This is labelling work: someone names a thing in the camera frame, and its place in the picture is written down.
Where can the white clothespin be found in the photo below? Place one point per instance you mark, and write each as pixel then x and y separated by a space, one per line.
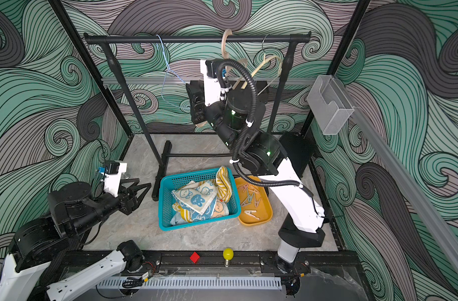
pixel 251 213

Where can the black clothes rack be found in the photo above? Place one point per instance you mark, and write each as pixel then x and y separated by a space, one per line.
pixel 163 158

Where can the blue rabbit print towel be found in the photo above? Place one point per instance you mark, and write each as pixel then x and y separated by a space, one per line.
pixel 194 202

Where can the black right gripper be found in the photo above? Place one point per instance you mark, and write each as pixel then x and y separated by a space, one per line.
pixel 200 94

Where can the yellow ball knob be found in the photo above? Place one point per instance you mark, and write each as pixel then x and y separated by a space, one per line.
pixel 228 255

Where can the white slotted cable duct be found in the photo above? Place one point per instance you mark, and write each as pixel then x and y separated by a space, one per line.
pixel 213 283

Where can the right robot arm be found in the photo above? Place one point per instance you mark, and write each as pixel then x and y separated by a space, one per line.
pixel 233 104

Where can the teal plastic basket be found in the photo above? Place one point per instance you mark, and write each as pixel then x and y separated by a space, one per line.
pixel 177 181

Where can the red diamond marker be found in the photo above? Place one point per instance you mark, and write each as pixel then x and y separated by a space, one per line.
pixel 195 257

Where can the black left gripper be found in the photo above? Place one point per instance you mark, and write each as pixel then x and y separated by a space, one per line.
pixel 130 200

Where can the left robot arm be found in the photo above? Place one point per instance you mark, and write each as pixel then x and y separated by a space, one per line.
pixel 73 212

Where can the yellow striped towel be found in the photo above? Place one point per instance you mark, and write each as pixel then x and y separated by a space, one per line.
pixel 225 191

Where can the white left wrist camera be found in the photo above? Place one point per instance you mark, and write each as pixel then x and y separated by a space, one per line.
pixel 112 173

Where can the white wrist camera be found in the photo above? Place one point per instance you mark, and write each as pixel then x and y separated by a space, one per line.
pixel 112 173
pixel 211 85

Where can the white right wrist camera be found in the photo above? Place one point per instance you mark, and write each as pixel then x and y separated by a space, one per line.
pixel 211 85

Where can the light blue wire hanger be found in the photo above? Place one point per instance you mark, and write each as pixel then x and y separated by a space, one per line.
pixel 168 68

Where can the orange plastic tray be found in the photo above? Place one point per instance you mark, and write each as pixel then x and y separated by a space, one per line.
pixel 255 205

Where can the orange clothespin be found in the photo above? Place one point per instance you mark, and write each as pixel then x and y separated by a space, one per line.
pixel 250 189

